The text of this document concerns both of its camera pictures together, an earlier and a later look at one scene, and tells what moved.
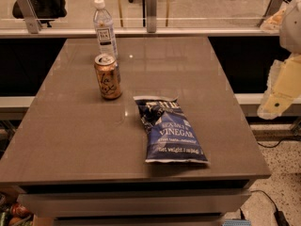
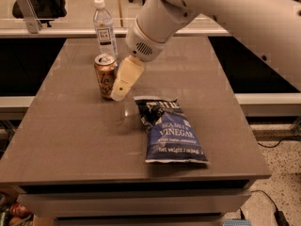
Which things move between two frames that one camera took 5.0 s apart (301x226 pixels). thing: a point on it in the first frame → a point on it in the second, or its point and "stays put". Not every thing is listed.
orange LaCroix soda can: (108, 75) stays put
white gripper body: (292, 28) → (143, 42)
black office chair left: (47, 2) stays put
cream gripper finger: (284, 88) → (130, 70)
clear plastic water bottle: (104, 31) stays put
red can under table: (21, 210) stays put
